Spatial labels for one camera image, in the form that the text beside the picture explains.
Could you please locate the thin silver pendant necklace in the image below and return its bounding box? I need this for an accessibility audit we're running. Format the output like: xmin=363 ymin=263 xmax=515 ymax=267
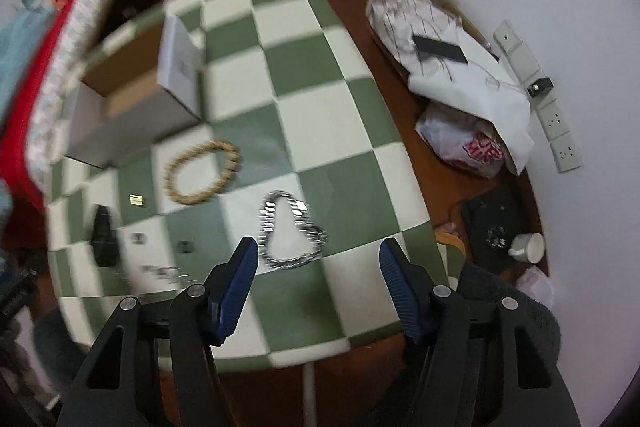
xmin=140 ymin=263 xmax=199 ymax=285

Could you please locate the silver chain bracelet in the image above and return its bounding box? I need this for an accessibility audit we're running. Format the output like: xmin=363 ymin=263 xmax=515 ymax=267
xmin=258 ymin=189 xmax=329 ymax=269

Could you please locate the wooden bead bracelet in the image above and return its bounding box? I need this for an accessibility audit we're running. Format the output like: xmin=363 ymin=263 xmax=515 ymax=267
xmin=162 ymin=138 xmax=242 ymax=207

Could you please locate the black fitness band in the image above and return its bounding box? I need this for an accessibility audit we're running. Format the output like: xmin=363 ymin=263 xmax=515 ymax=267
xmin=89 ymin=206 xmax=120 ymax=268

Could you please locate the white mug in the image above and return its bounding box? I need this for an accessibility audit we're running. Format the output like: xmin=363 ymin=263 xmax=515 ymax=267
xmin=509 ymin=232 xmax=546 ymax=265

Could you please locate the small gold earring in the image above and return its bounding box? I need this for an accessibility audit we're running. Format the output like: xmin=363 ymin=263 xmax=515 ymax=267
xmin=129 ymin=194 xmax=143 ymax=207

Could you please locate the red white plastic bag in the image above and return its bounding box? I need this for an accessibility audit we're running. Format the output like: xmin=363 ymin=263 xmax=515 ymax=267
xmin=416 ymin=102 xmax=506 ymax=179

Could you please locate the green white checkered tablecloth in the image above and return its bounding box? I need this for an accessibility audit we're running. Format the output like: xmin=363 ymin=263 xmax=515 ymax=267
xmin=47 ymin=0 xmax=454 ymax=372

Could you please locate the white power strip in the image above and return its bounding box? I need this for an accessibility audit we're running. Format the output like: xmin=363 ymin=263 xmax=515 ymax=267
xmin=494 ymin=20 xmax=582 ymax=173

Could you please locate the white cardboard box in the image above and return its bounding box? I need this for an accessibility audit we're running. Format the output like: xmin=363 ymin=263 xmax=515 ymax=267
xmin=66 ymin=14 xmax=202 ymax=168

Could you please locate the red bed sheet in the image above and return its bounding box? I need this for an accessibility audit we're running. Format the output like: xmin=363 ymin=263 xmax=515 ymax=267
xmin=1 ymin=0 xmax=62 ymax=212

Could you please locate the black smartphone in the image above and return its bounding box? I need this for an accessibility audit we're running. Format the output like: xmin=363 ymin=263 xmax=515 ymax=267
xmin=412 ymin=35 xmax=469 ymax=64

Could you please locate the checkered grey white mattress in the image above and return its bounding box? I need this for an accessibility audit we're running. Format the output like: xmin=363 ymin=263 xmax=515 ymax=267
xmin=24 ymin=0 xmax=113 ymax=190

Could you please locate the black charger plug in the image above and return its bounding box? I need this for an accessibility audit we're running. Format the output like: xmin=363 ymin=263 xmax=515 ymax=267
xmin=526 ymin=77 xmax=554 ymax=100

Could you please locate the white patterned bag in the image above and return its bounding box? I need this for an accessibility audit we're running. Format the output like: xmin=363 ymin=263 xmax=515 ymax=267
xmin=366 ymin=0 xmax=534 ymax=178

